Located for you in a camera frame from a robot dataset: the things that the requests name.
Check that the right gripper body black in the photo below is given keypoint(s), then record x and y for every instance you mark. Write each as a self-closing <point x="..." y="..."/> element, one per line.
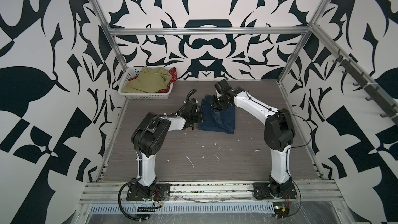
<point x="218" y="103"/>

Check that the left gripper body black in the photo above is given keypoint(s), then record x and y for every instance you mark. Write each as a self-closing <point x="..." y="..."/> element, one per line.
<point x="198" y="119"/>

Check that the blue denim skirt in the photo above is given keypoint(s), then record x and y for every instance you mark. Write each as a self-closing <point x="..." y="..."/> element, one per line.
<point x="215" y="120"/>

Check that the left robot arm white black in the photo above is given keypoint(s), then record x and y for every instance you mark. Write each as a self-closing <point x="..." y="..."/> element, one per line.
<point x="150" y="135"/>

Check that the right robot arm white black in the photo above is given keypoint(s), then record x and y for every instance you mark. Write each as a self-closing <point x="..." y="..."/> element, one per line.
<point x="279" y="131"/>

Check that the red polka dot skirt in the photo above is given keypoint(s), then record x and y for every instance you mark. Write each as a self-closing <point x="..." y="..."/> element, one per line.
<point x="173" y="74"/>

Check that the olive green skirt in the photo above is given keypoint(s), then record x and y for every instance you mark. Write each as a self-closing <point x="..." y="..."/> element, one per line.
<point x="149" y="81"/>

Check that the white plastic basket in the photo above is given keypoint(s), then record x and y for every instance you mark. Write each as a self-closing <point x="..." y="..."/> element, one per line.
<point x="132" y="73"/>

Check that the small circuit board right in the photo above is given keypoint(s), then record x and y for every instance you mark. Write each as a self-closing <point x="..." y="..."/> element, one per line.
<point x="281" y="210"/>

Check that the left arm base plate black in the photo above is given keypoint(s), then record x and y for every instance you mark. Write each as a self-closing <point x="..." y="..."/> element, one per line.
<point x="138" y="192"/>

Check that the white slotted cable duct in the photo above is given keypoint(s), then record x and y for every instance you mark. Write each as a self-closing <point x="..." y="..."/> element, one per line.
<point x="187" y="208"/>

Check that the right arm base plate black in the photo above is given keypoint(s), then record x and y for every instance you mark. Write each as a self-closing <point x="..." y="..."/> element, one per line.
<point x="274" y="190"/>

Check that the aluminium frame crossbar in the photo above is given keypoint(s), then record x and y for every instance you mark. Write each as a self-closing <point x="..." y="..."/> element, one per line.
<point x="208" y="31"/>

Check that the aluminium front rail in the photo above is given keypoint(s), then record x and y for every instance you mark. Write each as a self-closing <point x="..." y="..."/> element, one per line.
<point x="212" y="191"/>

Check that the grey wall hook rail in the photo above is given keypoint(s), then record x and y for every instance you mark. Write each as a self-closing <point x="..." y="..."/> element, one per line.
<point x="374" y="90"/>

